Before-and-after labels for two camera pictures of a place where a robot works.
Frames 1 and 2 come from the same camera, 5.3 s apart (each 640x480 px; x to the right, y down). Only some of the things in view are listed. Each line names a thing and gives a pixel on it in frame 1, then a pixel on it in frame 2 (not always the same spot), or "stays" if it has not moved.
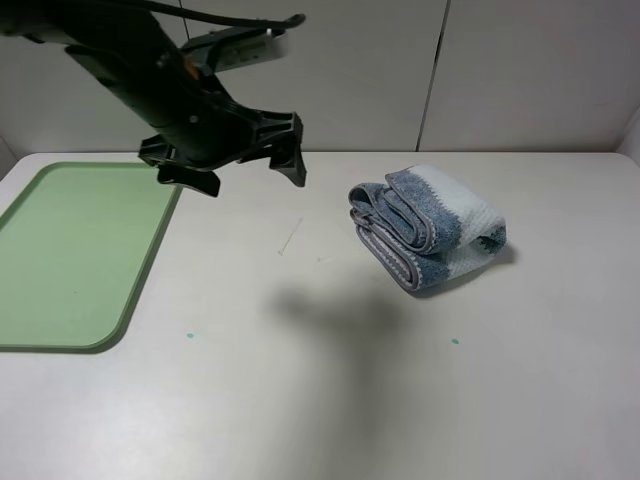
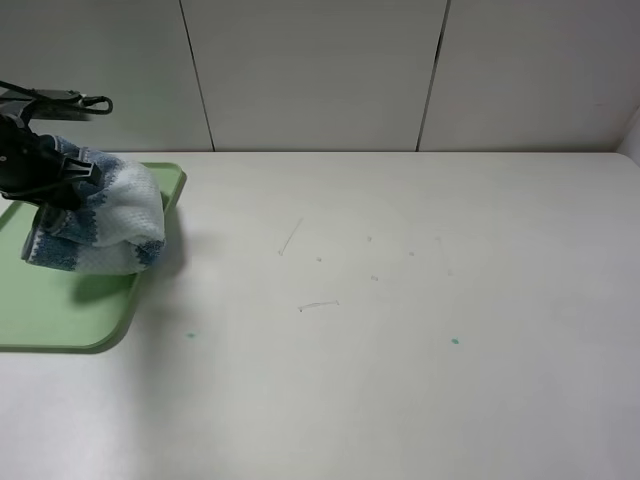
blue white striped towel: x=426 y=225 to x=117 y=228
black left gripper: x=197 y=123 to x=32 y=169
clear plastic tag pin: x=299 y=222 stays
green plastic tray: x=77 y=246 stays
